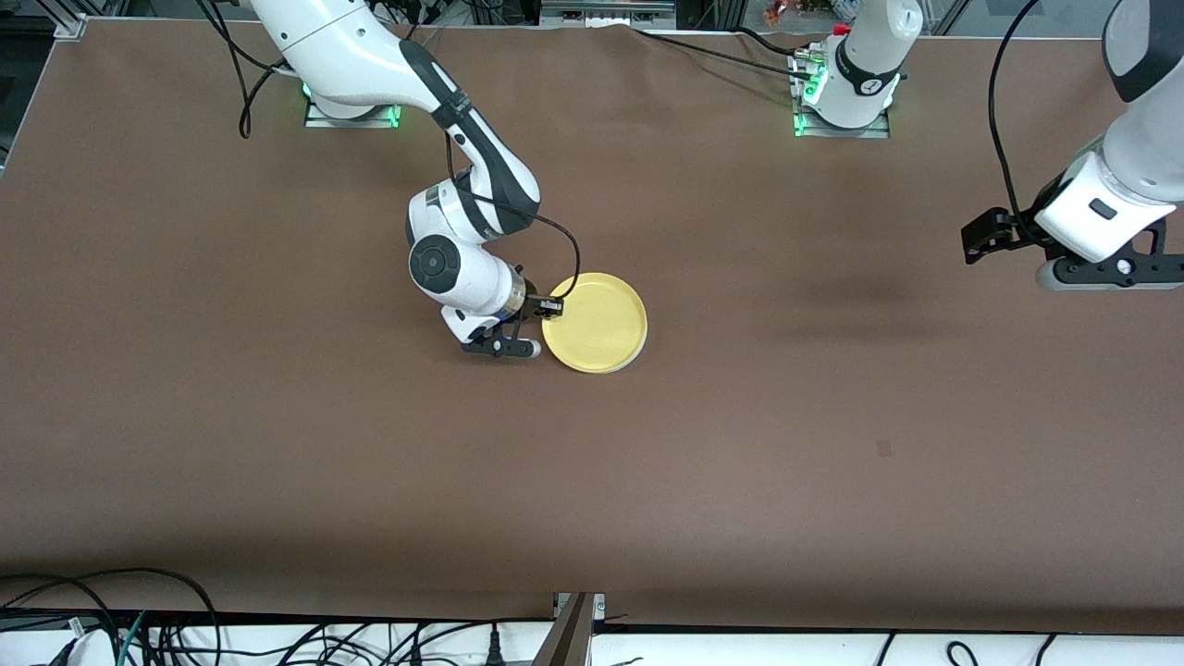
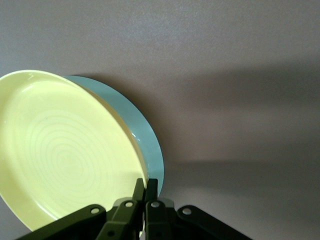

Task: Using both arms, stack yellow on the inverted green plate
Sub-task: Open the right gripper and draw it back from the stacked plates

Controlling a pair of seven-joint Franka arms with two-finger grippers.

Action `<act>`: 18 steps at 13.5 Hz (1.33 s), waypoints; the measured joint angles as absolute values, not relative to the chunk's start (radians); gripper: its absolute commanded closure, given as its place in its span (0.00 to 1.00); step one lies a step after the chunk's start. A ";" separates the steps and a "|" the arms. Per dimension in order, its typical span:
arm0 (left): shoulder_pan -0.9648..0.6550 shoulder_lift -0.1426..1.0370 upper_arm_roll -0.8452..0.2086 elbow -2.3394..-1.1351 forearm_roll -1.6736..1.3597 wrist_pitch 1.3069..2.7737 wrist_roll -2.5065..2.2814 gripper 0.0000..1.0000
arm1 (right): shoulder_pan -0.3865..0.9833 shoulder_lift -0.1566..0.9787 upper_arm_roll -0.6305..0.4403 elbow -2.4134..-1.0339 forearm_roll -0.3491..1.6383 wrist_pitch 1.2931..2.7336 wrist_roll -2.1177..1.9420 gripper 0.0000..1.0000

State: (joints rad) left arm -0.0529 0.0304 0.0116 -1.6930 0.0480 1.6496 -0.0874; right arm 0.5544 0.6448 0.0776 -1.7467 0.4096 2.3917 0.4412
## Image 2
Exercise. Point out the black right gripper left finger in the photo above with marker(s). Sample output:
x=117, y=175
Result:
x=125, y=220

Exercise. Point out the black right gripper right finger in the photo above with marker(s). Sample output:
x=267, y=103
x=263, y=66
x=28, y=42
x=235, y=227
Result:
x=157, y=222

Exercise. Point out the yellow round plate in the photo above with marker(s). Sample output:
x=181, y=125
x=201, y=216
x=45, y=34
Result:
x=62, y=150

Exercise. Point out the pale green round plate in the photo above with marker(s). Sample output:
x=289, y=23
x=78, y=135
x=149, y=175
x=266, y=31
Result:
x=140, y=125

